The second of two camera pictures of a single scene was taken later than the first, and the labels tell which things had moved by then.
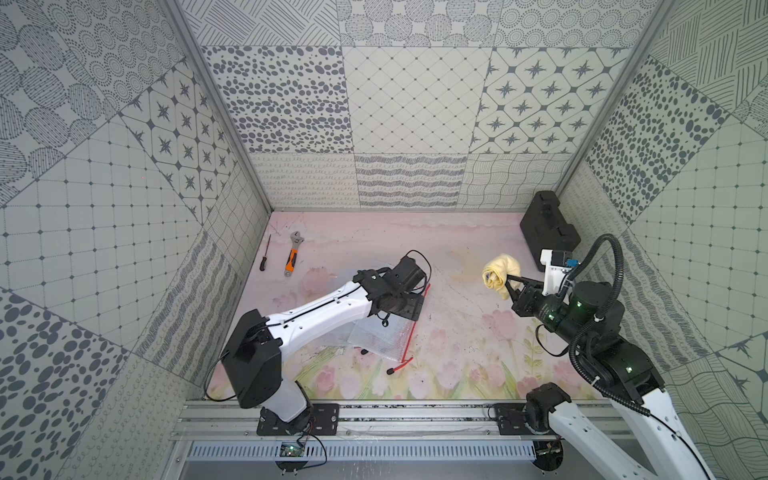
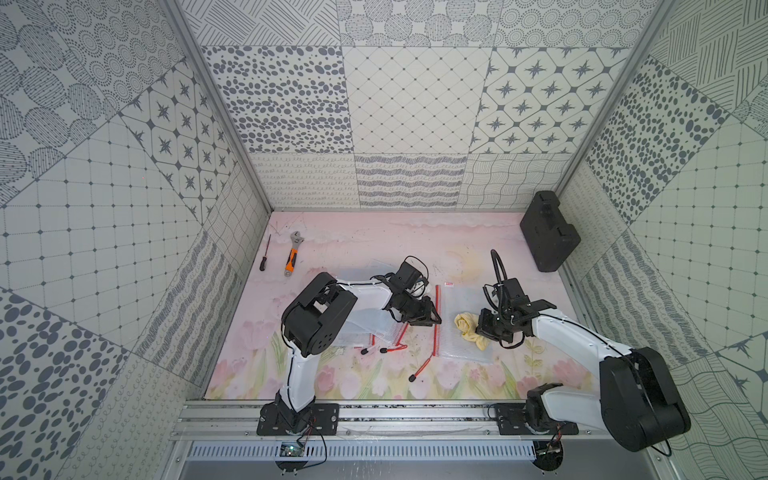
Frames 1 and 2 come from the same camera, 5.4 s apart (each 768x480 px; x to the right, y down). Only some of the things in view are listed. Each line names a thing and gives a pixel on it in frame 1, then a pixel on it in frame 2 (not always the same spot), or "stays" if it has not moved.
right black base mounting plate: (512, 420) stays
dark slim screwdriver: (264, 260) stays
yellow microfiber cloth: (495, 274) to (467, 324)
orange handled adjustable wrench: (290, 263) stays
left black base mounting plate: (320, 419) stays
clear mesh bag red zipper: (385, 333) to (450, 301)
